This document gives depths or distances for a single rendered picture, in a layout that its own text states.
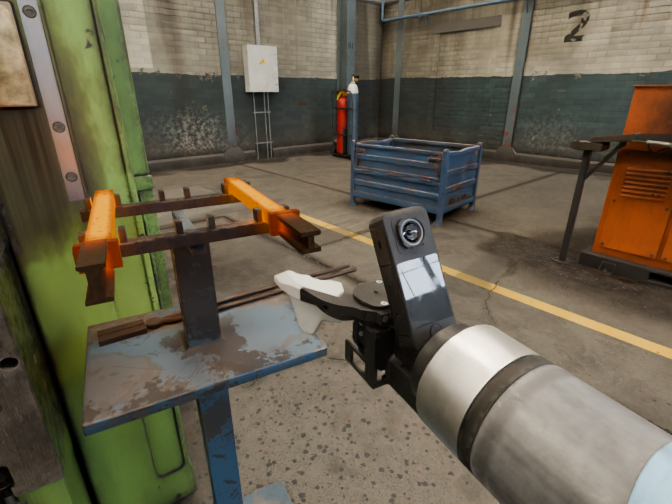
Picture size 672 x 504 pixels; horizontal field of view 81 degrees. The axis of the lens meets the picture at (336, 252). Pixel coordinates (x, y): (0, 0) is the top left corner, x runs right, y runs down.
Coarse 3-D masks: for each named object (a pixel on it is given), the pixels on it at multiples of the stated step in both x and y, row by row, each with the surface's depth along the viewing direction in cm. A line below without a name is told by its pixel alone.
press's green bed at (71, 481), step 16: (64, 416) 99; (64, 432) 94; (64, 448) 90; (80, 464) 109; (64, 480) 82; (80, 480) 103; (32, 496) 80; (48, 496) 81; (64, 496) 83; (80, 496) 98
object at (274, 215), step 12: (228, 180) 81; (240, 180) 81; (240, 192) 73; (252, 192) 72; (252, 204) 67; (264, 204) 64; (276, 204) 64; (264, 216) 62; (276, 216) 57; (288, 216) 57; (276, 228) 58; (288, 228) 56; (300, 228) 52; (312, 228) 52; (288, 240) 55; (300, 240) 53; (312, 240) 51; (300, 252) 51; (312, 252) 52
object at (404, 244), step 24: (384, 216) 31; (408, 216) 31; (384, 240) 31; (408, 240) 31; (432, 240) 32; (384, 264) 32; (408, 264) 31; (432, 264) 32; (408, 288) 31; (432, 288) 32; (408, 312) 30; (432, 312) 31; (408, 336) 31; (432, 336) 31
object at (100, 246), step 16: (96, 192) 72; (112, 192) 72; (96, 208) 62; (112, 208) 63; (96, 224) 54; (112, 224) 57; (96, 240) 46; (112, 240) 47; (80, 256) 41; (96, 256) 41; (112, 256) 47; (80, 272) 46; (96, 272) 40; (112, 272) 47; (96, 288) 40; (112, 288) 43; (96, 304) 41
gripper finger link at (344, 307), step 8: (304, 288) 38; (304, 296) 38; (312, 296) 36; (320, 296) 36; (328, 296) 36; (336, 296) 36; (344, 296) 36; (352, 296) 36; (320, 304) 36; (328, 304) 35; (336, 304) 35; (344, 304) 35; (352, 304) 35; (360, 304) 35; (328, 312) 35; (336, 312) 35; (344, 312) 35; (352, 312) 34; (360, 312) 34; (344, 320) 35
